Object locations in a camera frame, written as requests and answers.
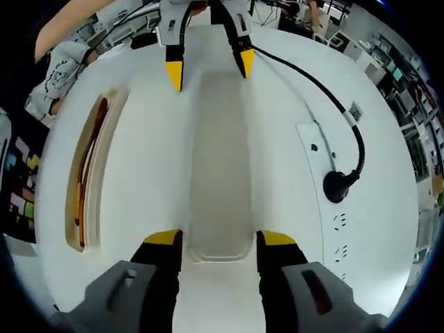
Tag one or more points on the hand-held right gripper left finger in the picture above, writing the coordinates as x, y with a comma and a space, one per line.
138, 295

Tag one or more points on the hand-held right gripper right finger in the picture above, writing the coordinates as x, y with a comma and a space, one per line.
295, 295

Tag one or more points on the dark red wooden spoon utensil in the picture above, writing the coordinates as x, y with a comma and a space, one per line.
101, 111

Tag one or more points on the beige cutlery case base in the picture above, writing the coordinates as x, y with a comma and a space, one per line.
104, 194

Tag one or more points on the white chair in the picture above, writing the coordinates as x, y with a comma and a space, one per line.
333, 40

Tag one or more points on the white table socket panel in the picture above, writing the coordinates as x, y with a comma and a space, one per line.
312, 163

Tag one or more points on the colourful patterned floor mat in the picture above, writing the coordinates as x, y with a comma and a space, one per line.
24, 208

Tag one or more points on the shelving with white bins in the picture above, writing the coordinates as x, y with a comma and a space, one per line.
409, 104

